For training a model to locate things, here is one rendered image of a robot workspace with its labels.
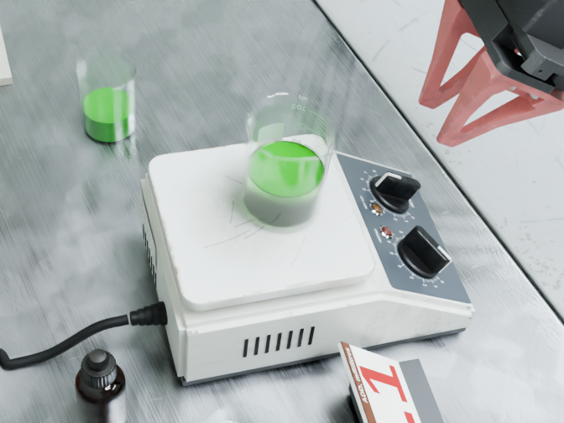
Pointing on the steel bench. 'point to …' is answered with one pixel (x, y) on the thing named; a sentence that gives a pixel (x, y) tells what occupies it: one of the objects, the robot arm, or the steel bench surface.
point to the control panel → (394, 271)
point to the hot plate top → (248, 234)
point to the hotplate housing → (286, 315)
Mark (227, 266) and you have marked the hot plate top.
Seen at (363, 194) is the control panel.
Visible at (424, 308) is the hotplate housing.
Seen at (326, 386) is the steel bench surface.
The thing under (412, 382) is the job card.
